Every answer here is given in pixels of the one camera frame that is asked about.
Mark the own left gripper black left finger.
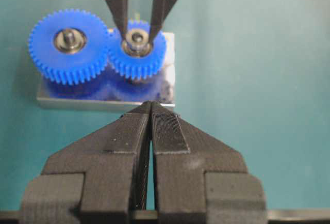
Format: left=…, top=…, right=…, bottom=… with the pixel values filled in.
left=20, top=102, right=151, bottom=223

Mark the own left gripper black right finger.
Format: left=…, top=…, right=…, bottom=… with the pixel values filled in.
left=151, top=103, right=267, bottom=223

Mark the threaded shaft in large gear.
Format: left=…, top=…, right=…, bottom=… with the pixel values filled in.
left=63, top=29, right=75, bottom=47

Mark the small blue plastic gear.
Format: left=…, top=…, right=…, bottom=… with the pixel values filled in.
left=108, top=28, right=167, bottom=79

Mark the metal base block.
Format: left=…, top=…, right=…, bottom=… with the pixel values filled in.
left=36, top=32, right=175, bottom=112

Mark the large blue plastic gear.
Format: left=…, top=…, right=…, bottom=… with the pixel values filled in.
left=28, top=9, right=109, bottom=85

